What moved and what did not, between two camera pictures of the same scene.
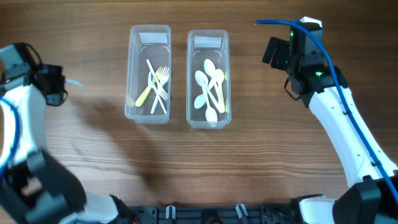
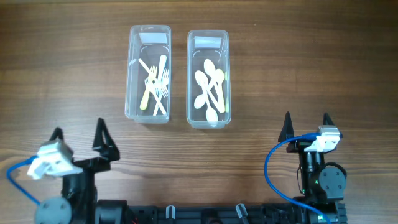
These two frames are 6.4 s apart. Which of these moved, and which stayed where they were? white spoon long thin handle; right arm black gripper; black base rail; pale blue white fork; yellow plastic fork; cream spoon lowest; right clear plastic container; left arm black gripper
Moved: right arm black gripper; left arm black gripper; yellow plastic fork; pale blue white fork
Stayed: right clear plastic container; cream spoon lowest; white spoon long thin handle; black base rail
